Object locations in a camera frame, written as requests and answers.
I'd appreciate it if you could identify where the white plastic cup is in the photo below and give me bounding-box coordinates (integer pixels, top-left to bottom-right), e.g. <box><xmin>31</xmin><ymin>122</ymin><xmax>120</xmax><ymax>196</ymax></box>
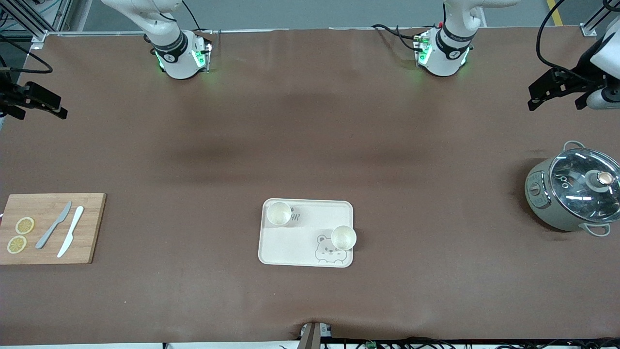
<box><xmin>331</xmin><ymin>225</ymin><xmax>357</xmax><ymax>251</ymax></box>
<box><xmin>266</xmin><ymin>201</ymin><xmax>293</xmax><ymax>227</ymax></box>

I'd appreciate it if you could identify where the glass pot lid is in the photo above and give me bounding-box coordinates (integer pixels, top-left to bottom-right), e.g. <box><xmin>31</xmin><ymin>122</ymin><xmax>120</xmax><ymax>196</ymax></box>
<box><xmin>549</xmin><ymin>148</ymin><xmax>620</xmax><ymax>223</ymax></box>

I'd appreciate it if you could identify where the sage green electric pot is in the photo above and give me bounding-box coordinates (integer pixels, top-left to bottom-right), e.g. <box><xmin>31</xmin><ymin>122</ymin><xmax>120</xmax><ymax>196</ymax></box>
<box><xmin>525</xmin><ymin>141</ymin><xmax>620</xmax><ymax>237</ymax></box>

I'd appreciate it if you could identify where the grey plastic knife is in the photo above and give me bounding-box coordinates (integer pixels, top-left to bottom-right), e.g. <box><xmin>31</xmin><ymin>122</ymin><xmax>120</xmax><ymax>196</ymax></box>
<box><xmin>35</xmin><ymin>201</ymin><xmax>73</xmax><ymax>250</ymax></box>

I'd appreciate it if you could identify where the white plastic knife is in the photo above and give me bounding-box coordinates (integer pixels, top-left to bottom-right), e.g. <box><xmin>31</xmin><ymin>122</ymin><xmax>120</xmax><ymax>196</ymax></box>
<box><xmin>57</xmin><ymin>206</ymin><xmax>85</xmax><ymax>258</ymax></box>

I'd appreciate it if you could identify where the wooden cutting board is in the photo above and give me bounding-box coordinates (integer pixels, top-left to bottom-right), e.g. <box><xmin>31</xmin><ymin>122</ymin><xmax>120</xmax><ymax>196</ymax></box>
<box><xmin>0</xmin><ymin>193</ymin><xmax>107</xmax><ymax>265</ymax></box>

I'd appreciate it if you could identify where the brown table cover mat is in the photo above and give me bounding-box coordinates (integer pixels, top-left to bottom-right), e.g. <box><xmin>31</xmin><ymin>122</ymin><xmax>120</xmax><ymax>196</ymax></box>
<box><xmin>0</xmin><ymin>27</ymin><xmax>620</xmax><ymax>346</ymax></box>

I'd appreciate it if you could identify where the cream tray with bear print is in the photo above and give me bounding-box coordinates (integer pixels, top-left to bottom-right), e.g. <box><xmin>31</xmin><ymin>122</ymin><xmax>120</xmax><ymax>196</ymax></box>
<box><xmin>258</xmin><ymin>198</ymin><xmax>355</xmax><ymax>268</ymax></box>

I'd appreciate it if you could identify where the aluminium frame profile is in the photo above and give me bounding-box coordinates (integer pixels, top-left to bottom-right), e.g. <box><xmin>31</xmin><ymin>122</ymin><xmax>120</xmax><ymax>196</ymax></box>
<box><xmin>0</xmin><ymin>0</ymin><xmax>73</xmax><ymax>42</ymax></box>
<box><xmin>581</xmin><ymin>0</ymin><xmax>620</xmax><ymax>37</ymax></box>

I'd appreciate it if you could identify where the black base power cable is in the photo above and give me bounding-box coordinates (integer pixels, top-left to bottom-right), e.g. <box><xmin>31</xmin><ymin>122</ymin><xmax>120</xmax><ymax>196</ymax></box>
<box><xmin>182</xmin><ymin>0</ymin><xmax>214</xmax><ymax>33</ymax></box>
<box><xmin>372</xmin><ymin>23</ymin><xmax>422</xmax><ymax>51</ymax></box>

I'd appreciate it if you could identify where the grey metal clamp bracket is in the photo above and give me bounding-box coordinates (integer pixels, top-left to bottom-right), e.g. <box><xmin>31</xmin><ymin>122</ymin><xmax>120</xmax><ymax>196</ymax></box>
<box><xmin>299</xmin><ymin>321</ymin><xmax>333</xmax><ymax>349</ymax></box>

